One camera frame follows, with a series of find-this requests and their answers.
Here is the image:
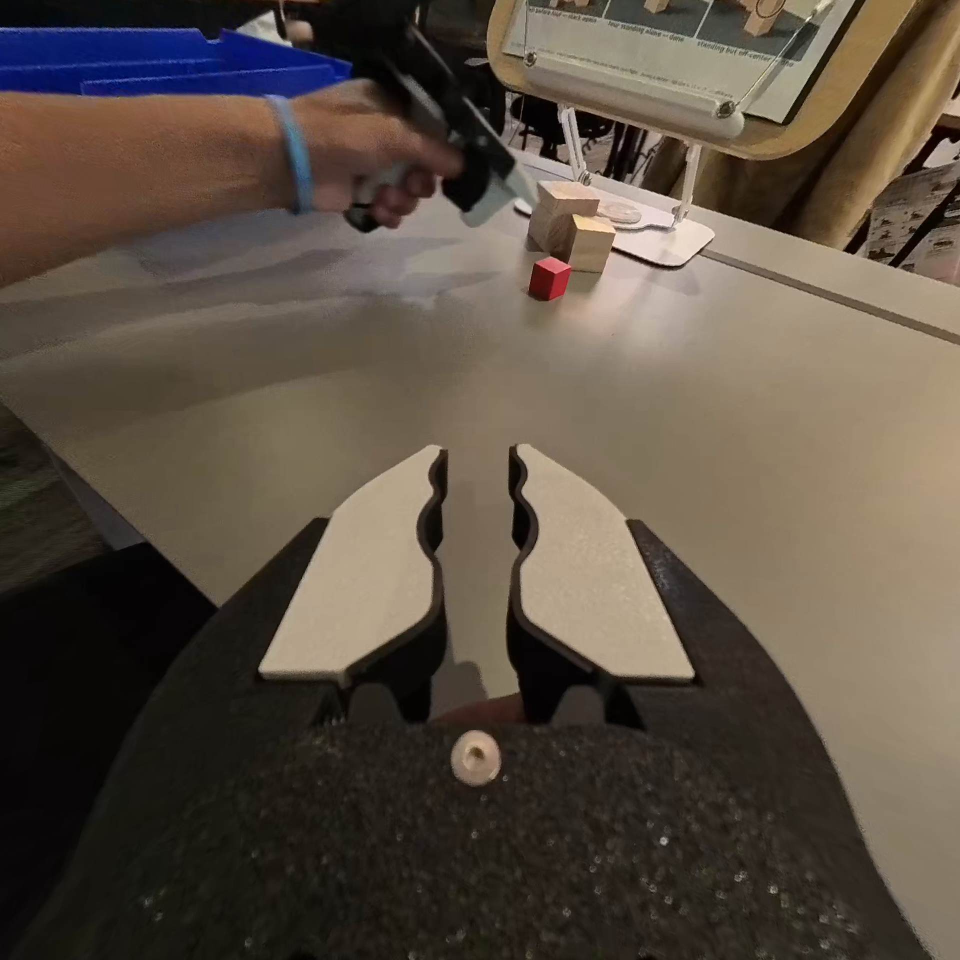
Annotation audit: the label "person's left hand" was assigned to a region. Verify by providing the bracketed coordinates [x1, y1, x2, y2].
[288, 78, 466, 230]

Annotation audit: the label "blue wristband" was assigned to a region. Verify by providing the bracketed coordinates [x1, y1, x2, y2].
[264, 93, 316, 216]

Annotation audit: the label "person's dark pants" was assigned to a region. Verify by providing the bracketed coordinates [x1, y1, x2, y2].
[0, 540, 220, 960]

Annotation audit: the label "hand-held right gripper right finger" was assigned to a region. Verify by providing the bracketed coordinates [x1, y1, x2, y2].
[507, 442, 697, 725]

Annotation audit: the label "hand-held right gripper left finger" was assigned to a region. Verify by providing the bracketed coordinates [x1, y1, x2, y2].
[257, 444, 451, 723]

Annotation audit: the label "instruction sign on white stand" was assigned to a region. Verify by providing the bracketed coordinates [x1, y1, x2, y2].
[501, 0, 856, 269]

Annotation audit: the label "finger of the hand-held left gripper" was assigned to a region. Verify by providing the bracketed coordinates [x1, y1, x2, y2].
[461, 150, 540, 229]

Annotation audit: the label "black office chair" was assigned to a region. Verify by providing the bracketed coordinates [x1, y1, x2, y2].
[465, 60, 676, 183]

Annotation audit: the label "printed paper sheet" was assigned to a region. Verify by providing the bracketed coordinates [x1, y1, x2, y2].
[862, 163, 960, 265]

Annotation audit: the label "blue plastic bin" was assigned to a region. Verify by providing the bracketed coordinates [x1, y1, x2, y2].
[0, 27, 354, 99]

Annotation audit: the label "small red cube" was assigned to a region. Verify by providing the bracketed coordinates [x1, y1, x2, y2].
[528, 256, 573, 302]

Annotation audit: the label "pale wooden cube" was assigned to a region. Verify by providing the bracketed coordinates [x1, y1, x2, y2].
[562, 213, 618, 274]

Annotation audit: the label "rounded wooden board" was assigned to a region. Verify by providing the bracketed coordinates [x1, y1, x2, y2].
[486, 0, 875, 161]

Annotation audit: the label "person's left forearm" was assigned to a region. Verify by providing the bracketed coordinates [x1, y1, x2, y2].
[0, 90, 301, 290]

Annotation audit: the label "dark-grained wooden cube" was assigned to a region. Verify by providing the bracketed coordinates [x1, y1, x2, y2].
[527, 180, 601, 253]

